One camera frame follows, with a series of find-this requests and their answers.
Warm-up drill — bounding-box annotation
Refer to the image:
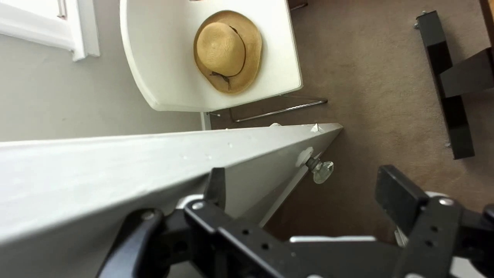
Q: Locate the black metal stand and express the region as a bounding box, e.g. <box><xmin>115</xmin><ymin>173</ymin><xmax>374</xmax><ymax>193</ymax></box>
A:
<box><xmin>414</xmin><ymin>10</ymin><xmax>494</xmax><ymax>161</ymax></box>

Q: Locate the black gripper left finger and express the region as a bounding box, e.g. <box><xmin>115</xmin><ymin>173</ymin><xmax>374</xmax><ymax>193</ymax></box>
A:
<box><xmin>184</xmin><ymin>167</ymin><xmax>322</xmax><ymax>278</ymax></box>

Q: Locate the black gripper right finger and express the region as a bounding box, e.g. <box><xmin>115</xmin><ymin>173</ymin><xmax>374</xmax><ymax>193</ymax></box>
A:
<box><xmin>376</xmin><ymin>164</ymin><xmax>462</xmax><ymax>278</ymax></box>

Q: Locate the tan straw hat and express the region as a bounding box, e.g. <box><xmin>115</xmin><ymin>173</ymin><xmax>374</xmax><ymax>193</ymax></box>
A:
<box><xmin>192</xmin><ymin>10</ymin><xmax>266</xmax><ymax>96</ymax></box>

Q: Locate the white closet door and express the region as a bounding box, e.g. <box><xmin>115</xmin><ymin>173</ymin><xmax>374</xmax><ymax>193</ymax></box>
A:
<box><xmin>0</xmin><ymin>122</ymin><xmax>345</xmax><ymax>278</ymax></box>

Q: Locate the thin metal rod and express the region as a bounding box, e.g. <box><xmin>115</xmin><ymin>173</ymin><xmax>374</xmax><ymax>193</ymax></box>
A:
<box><xmin>235</xmin><ymin>98</ymin><xmax>329</xmax><ymax>124</ymax></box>

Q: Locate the silver door knob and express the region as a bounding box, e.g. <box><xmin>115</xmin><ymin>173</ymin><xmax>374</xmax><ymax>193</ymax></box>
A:
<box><xmin>295</xmin><ymin>146</ymin><xmax>337</xmax><ymax>186</ymax></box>

